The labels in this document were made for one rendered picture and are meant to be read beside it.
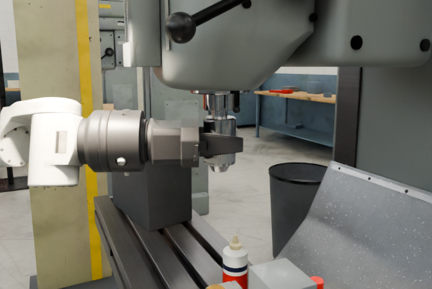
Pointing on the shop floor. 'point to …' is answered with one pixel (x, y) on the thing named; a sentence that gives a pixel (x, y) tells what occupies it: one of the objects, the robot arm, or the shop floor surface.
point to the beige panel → (58, 77)
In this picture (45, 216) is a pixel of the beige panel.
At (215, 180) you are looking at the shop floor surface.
